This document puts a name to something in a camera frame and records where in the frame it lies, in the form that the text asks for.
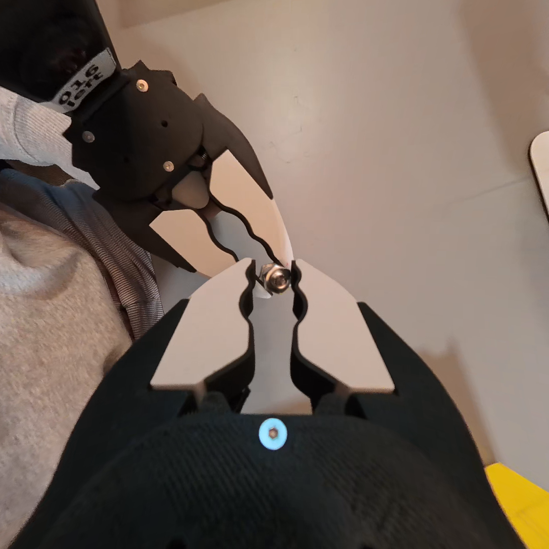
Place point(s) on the yellow plastic box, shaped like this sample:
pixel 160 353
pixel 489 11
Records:
pixel 523 506

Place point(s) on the person's striped garment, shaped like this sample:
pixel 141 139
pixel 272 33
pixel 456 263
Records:
pixel 116 257

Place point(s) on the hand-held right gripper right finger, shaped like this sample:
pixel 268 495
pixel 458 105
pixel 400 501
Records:
pixel 339 339

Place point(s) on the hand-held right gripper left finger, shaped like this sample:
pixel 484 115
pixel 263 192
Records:
pixel 210 334

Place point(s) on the person's grey sweater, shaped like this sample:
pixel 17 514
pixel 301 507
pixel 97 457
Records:
pixel 47 343

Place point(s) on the person's left forearm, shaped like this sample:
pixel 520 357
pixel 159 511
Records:
pixel 30 133

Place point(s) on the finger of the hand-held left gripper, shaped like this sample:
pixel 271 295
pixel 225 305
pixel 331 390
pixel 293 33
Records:
pixel 257 201
pixel 188 236

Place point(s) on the white rounded board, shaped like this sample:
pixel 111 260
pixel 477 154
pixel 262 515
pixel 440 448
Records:
pixel 541 171

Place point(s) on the metal bolt with white nuts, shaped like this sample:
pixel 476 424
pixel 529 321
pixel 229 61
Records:
pixel 275 278

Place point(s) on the light desk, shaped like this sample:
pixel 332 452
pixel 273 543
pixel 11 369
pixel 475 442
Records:
pixel 386 150

